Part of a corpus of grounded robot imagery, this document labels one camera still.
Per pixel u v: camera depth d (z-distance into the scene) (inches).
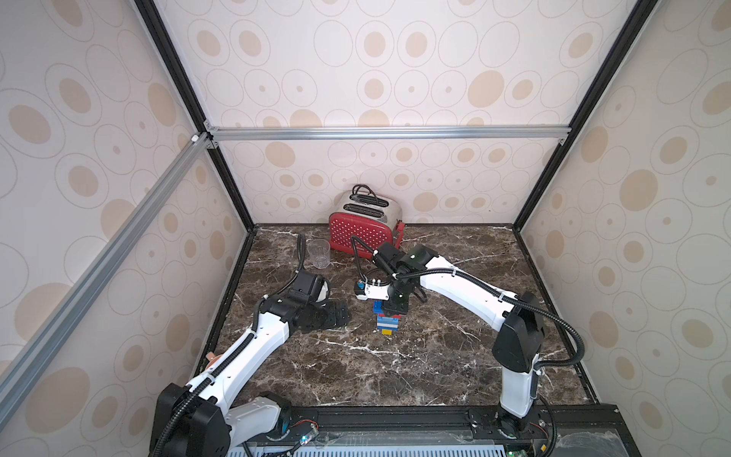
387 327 33.6
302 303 24.1
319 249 41.7
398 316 32.7
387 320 32.6
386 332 35.1
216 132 35.3
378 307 29.2
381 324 33.1
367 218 38.3
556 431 27.9
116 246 23.0
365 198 41.4
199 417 15.0
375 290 28.6
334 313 28.1
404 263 23.2
